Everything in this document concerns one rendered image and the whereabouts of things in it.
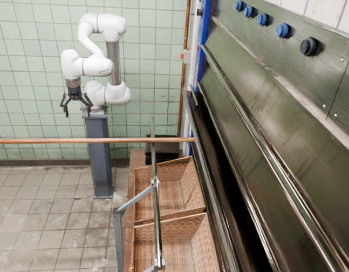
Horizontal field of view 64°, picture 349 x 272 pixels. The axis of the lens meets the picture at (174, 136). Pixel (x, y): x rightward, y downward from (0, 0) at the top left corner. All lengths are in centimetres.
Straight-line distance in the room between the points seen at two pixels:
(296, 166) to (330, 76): 25
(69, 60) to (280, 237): 137
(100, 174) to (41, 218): 69
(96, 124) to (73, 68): 95
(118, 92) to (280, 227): 179
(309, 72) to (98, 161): 229
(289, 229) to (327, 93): 41
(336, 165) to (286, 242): 31
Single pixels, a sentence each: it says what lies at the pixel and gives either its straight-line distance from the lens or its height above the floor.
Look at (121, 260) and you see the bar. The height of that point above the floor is 49.
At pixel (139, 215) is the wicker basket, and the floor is 59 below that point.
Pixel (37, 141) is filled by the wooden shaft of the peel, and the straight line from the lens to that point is 195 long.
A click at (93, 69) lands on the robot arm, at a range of 171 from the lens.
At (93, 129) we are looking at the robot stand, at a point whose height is 86.
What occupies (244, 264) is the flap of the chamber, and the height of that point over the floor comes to 140.
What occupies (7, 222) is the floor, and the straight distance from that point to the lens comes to 320.
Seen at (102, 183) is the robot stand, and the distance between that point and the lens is 300.
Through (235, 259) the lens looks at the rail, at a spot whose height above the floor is 143.
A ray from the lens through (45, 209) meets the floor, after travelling 319.
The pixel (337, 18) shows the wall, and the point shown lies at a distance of 76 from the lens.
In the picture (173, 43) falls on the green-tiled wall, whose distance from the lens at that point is 287.
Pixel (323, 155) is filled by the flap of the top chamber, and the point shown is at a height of 183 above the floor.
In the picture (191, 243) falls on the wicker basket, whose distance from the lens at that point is 204.
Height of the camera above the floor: 222
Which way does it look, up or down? 33 degrees down
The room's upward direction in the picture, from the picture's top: 4 degrees clockwise
